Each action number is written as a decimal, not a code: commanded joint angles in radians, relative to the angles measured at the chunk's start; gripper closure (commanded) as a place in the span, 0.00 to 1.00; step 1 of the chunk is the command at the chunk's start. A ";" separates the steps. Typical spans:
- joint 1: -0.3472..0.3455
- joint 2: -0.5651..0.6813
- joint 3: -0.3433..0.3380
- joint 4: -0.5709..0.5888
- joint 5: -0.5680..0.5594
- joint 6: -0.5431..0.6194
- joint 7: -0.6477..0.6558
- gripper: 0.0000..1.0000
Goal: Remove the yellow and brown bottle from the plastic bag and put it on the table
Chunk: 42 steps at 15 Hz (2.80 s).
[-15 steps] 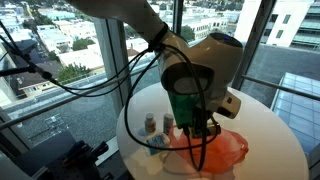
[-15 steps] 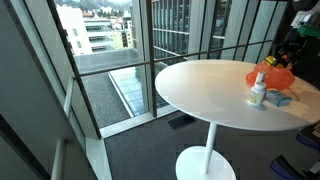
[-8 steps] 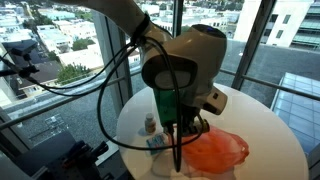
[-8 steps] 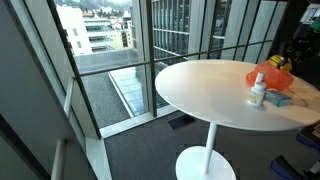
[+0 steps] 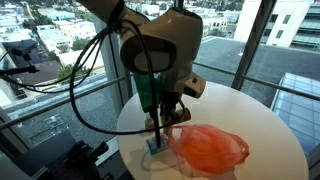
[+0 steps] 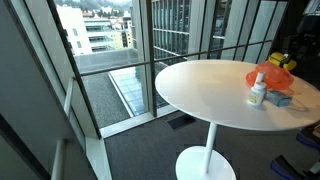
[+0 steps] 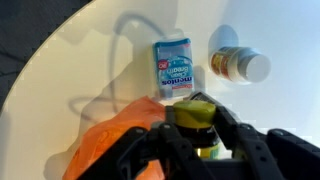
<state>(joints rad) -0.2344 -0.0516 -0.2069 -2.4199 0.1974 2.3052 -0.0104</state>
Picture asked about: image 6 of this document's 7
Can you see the white table pedestal with base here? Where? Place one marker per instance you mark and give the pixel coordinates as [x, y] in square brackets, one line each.
[210, 156]

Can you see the white vertical pipe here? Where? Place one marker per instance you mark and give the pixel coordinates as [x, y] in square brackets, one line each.
[58, 160]

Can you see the white pill bottle yellow label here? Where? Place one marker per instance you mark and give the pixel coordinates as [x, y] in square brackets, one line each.
[257, 95]

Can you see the blue mentos gum box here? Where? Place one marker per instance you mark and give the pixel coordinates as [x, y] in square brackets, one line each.
[278, 98]

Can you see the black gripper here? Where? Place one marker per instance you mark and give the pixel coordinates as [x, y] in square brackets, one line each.
[305, 45]

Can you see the blue black stand foot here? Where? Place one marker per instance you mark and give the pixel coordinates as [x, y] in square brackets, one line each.
[308, 138]
[283, 168]

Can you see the orange plastic bag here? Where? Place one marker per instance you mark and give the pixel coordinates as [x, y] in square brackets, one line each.
[271, 78]

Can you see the black floor vent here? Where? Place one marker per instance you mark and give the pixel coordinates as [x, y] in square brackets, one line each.
[181, 121]

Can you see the yellow and brown bottle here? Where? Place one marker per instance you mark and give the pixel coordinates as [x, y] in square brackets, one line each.
[278, 60]

